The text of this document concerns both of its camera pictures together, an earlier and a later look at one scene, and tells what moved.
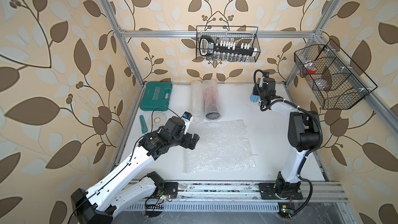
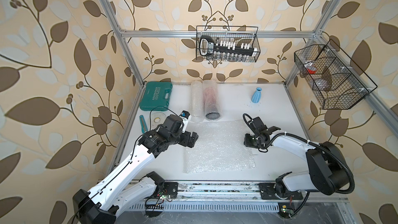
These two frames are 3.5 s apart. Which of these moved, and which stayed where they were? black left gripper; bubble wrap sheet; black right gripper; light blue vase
Moved: black right gripper
Stayed: black left gripper; bubble wrap sheet; light blue vase
